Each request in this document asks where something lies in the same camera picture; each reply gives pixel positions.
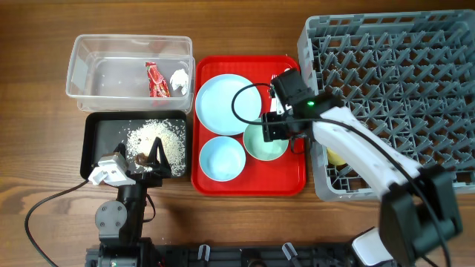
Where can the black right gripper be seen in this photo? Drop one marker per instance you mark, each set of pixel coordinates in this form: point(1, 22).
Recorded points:
point(271, 129)

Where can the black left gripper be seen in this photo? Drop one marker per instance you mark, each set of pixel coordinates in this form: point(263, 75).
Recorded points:
point(159, 170)

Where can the brown food scrap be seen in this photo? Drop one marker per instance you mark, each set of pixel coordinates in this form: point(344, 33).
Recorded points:
point(141, 159)

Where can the white rice pile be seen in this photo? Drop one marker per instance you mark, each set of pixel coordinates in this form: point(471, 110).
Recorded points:
point(172, 133)

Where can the green bowl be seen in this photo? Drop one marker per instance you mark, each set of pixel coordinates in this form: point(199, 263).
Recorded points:
point(256, 146)

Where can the small blue bowl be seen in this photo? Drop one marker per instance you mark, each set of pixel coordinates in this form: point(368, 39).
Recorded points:
point(222, 159)

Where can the yellow cup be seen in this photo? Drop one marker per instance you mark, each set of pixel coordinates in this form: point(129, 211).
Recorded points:
point(334, 159)

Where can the light blue plate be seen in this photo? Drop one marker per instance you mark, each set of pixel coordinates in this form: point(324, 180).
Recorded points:
point(214, 104)

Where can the red snack wrapper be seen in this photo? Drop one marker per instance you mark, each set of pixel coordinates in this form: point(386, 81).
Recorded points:
point(157, 83)

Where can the white tissue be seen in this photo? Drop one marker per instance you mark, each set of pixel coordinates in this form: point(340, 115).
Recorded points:
point(180, 81)

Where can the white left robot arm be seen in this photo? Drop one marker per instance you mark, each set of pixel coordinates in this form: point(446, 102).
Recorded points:
point(120, 221)

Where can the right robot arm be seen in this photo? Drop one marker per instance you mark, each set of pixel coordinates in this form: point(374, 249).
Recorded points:
point(418, 212)

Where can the black waste tray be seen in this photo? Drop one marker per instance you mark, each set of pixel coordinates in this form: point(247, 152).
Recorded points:
point(105, 130)

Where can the grey dishwasher rack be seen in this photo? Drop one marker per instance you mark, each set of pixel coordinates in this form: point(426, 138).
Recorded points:
point(408, 77)

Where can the white plastic fork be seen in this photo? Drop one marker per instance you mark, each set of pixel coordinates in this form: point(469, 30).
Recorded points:
point(273, 104)

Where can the red plastic tray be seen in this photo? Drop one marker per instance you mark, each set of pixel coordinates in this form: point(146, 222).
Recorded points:
point(285, 176)

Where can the clear plastic bin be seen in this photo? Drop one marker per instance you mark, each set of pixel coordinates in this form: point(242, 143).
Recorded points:
point(106, 72)

